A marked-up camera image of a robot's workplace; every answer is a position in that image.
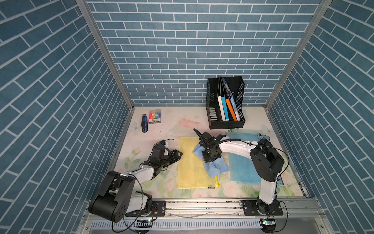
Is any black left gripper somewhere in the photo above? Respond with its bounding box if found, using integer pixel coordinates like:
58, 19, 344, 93
158, 150, 183, 168

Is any yellow mesh document bag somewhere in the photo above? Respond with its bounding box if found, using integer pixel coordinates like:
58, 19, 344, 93
177, 136, 219, 189

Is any light blue cleaning cloth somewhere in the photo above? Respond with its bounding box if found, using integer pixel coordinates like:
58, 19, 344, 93
193, 144, 229, 177

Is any green mesh document bag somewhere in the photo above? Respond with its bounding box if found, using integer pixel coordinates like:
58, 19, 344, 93
229, 129, 264, 134

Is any blue mesh document bag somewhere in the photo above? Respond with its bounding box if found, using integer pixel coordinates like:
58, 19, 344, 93
226, 132, 262, 184

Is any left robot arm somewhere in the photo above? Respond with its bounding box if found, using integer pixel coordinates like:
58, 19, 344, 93
88, 140, 183, 223

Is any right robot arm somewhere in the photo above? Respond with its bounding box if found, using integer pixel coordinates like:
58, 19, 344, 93
194, 129, 284, 206

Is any white book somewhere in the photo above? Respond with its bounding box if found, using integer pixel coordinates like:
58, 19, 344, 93
217, 96, 226, 121

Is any blue black stapler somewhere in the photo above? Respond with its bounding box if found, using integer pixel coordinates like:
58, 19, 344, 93
141, 114, 148, 133

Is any teal book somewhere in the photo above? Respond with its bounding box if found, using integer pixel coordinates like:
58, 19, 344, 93
222, 96, 229, 121

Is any box of coloured markers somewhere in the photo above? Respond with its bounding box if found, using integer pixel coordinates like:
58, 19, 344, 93
149, 109, 162, 124

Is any orange book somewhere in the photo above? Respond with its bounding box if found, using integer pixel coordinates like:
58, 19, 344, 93
226, 99, 237, 121

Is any black mesh file holder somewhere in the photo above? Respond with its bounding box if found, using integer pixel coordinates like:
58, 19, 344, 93
206, 77, 245, 130

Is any blue folder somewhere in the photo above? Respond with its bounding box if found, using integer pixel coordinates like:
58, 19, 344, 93
221, 78, 241, 121

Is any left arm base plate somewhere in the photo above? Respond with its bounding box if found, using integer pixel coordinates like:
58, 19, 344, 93
125, 200, 166, 217

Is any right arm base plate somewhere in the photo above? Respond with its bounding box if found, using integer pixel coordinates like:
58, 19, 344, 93
240, 200, 283, 216

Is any aluminium front rail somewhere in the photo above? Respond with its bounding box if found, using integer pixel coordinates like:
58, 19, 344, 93
78, 198, 333, 234

